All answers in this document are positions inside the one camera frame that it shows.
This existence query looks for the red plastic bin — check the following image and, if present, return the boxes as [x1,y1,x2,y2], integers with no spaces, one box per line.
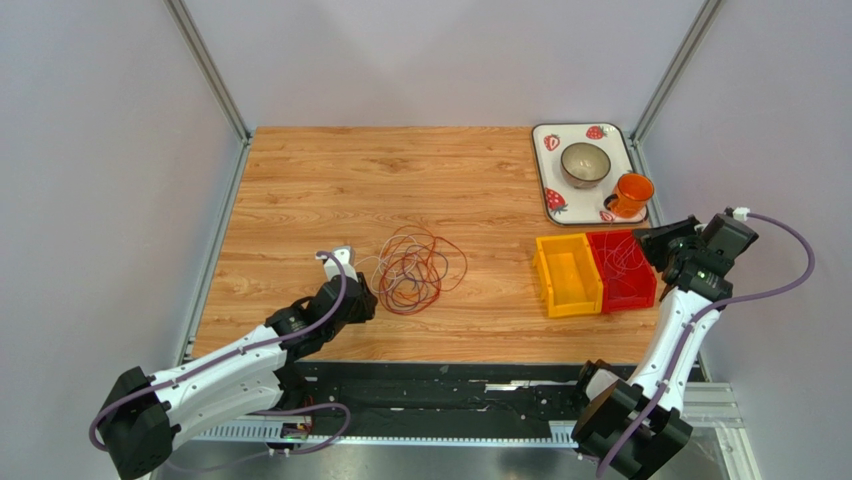
[586,229,657,314]

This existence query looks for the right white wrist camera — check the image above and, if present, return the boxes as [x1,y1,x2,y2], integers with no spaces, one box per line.
[724,207,751,222]

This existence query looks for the thin white wire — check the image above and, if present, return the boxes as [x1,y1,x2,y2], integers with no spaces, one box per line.
[598,232,647,281]

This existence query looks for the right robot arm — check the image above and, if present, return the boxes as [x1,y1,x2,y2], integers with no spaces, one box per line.
[571,209,759,479]

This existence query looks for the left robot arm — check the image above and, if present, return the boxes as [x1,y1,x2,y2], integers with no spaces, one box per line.
[90,273,378,479]

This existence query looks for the orange mug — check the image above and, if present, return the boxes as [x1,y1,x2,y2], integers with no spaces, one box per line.
[604,173,655,218]

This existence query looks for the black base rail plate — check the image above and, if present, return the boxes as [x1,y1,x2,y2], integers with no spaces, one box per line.
[276,361,583,440]

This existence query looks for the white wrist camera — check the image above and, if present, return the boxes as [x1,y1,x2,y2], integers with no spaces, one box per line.
[724,207,751,222]
[315,245,357,281]

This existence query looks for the thin red wire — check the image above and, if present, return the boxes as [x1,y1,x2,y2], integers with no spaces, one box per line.
[595,246,650,301]

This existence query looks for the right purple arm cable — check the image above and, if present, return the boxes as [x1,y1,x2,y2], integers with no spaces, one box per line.
[578,211,817,480]

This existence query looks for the coloured wire bundle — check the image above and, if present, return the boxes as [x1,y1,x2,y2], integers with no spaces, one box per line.
[354,224,469,315]

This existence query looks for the yellow plastic bin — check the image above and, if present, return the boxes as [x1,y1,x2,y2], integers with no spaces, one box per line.
[532,233,603,319]

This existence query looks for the strawberry pattern tray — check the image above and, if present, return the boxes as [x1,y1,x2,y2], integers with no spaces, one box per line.
[531,123,648,226]

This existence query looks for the beige ceramic bowl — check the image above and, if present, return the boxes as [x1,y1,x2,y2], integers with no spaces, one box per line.
[560,142,611,189]

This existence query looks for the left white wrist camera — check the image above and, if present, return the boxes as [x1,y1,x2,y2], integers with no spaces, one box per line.
[315,245,357,281]

